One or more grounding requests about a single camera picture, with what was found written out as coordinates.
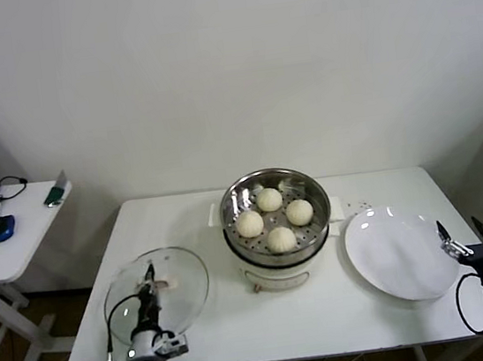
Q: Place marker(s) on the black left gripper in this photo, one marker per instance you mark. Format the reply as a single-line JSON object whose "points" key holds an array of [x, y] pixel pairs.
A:
{"points": [[148, 310]]}

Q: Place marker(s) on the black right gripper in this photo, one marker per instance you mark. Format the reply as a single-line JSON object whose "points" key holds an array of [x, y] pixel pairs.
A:
{"points": [[478, 252]]}

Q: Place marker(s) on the round glass lid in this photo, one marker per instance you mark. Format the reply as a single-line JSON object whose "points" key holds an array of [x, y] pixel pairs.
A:
{"points": [[184, 286]]}

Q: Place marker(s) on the white steamed baozi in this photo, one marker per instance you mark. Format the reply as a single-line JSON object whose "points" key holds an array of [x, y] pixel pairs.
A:
{"points": [[269, 199], [281, 238], [251, 224], [300, 212]]}

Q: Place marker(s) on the stainless steel steamer basket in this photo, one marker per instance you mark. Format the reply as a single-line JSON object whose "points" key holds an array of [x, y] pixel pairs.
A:
{"points": [[235, 199]]}

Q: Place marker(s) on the white round plate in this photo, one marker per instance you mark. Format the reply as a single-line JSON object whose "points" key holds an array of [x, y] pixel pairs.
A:
{"points": [[389, 254]]}

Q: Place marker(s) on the cream electric cooker base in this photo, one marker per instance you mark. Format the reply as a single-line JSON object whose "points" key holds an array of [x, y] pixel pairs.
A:
{"points": [[277, 279]]}

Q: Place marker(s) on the white side table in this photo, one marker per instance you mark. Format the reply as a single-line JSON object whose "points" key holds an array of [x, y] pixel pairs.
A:
{"points": [[0, 310]]}

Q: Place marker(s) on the blue computer mouse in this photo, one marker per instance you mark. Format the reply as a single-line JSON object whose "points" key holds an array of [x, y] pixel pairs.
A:
{"points": [[3, 227]]}

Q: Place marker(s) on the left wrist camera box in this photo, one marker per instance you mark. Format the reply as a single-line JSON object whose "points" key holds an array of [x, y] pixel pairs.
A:
{"points": [[172, 345]]}

